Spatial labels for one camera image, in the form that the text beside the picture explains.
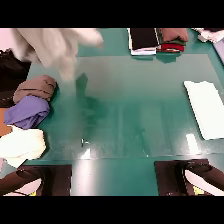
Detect cream garment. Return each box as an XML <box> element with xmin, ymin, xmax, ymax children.
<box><xmin>11</xmin><ymin>27</ymin><xmax>105</xmax><ymax>82</ymax></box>

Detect black folded garment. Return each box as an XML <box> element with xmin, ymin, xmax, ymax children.
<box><xmin>129</xmin><ymin>27</ymin><xmax>160</xmax><ymax>51</ymax></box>

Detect purple garment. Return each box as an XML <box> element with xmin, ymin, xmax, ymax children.
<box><xmin>3</xmin><ymin>94</ymin><xmax>51</xmax><ymax>131</ymax></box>

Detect red folded garment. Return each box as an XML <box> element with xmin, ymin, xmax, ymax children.
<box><xmin>160</xmin><ymin>42</ymin><xmax>186</xmax><ymax>54</ymax></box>

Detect green folded garment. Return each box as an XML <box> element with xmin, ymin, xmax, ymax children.
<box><xmin>157</xmin><ymin>28</ymin><xmax>188</xmax><ymax>47</ymax></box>

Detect brown folded garment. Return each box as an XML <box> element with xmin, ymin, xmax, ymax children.
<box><xmin>160</xmin><ymin>27</ymin><xmax>190</xmax><ymax>43</ymax></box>

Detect orange garment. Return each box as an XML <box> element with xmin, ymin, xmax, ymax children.
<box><xmin>0</xmin><ymin>107</ymin><xmax>14</xmax><ymax>137</ymax></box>

